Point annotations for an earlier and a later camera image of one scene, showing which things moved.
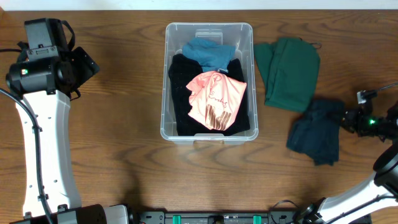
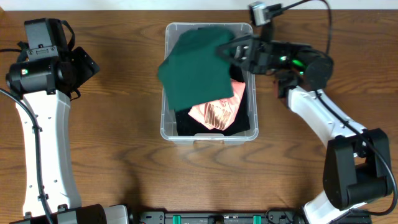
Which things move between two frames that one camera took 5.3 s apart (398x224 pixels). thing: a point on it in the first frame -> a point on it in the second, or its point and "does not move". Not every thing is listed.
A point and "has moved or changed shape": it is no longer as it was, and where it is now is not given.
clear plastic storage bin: [209, 91] does not move
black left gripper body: [84, 64] does not move
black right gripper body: [360, 122] -> [282, 55]
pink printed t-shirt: [215, 96] does not move
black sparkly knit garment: [183, 70] does not move
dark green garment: [288, 69] has moved or changed shape
